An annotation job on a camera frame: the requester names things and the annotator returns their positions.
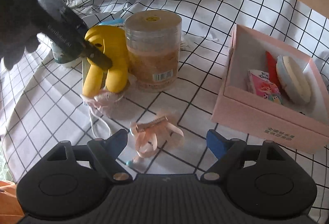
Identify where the yellow plush toy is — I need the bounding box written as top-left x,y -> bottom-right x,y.
82,26 -> 129,98

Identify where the pink ribbon hair clip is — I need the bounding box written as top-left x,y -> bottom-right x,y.
126,113 -> 184,168

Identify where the Kleenex cartoon tissue pack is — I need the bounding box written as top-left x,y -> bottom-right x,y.
247,70 -> 282,104

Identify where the green lid air freshener jar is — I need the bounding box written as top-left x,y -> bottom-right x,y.
51,41 -> 81,68

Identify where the blue white wipes pack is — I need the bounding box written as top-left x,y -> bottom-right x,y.
99,18 -> 124,28

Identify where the clear cotton pad canister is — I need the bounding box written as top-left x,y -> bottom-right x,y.
124,10 -> 182,92

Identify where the white black checkered tablecloth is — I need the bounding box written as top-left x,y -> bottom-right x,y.
2,0 -> 328,223

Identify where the pink cardboard box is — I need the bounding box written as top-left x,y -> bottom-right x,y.
212,25 -> 328,153

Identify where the red plush piece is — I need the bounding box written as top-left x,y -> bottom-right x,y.
265,51 -> 282,91

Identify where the pink drawstring pouch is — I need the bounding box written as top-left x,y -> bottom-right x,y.
80,89 -> 124,139

